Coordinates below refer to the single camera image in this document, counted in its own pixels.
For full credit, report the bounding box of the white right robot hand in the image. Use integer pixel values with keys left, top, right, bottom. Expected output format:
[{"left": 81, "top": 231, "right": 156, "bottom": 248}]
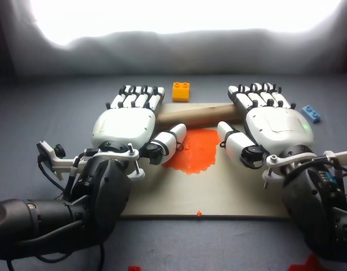
[{"left": 217, "top": 82, "right": 315, "bottom": 171}]

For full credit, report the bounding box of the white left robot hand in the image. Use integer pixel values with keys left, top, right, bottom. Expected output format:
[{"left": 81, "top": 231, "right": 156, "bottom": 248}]
[{"left": 91, "top": 84, "right": 188, "bottom": 167}]

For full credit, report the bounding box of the wooden rolling pin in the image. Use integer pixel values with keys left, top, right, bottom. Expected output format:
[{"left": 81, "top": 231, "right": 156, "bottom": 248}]
[{"left": 156, "top": 104, "right": 246, "bottom": 131}]

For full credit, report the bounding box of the blue toy block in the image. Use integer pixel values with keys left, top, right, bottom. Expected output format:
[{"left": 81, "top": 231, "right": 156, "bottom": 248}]
[{"left": 301, "top": 105, "right": 323, "bottom": 124}]

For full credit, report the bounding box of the yellow toy block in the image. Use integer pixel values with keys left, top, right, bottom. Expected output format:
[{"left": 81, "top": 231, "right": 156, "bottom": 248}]
[{"left": 172, "top": 81, "right": 191, "bottom": 103}]

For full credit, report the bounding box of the grey table cloth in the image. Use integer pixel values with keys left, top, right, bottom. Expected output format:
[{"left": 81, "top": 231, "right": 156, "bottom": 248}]
[{"left": 0, "top": 73, "right": 347, "bottom": 271}]

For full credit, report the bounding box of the flat orange play dough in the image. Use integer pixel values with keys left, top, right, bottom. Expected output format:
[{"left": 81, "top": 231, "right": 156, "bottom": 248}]
[{"left": 161, "top": 128, "right": 221, "bottom": 175}]

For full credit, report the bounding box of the white backdrop cloth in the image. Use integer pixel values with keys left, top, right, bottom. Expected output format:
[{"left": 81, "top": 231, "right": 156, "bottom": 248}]
[{"left": 0, "top": 0, "right": 347, "bottom": 76}]

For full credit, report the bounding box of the light wooden board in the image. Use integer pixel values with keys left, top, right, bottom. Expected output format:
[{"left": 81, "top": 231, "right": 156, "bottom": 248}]
[{"left": 120, "top": 102, "right": 292, "bottom": 220}]

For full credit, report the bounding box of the red star-shaped toy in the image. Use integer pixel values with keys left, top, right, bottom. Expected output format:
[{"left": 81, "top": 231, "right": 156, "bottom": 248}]
[{"left": 288, "top": 253, "right": 326, "bottom": 271}]

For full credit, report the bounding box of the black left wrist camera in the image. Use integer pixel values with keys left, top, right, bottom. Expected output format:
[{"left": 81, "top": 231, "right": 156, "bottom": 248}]
[{"left": 37, "top": 140, "right": 67, "bottom": 172}]

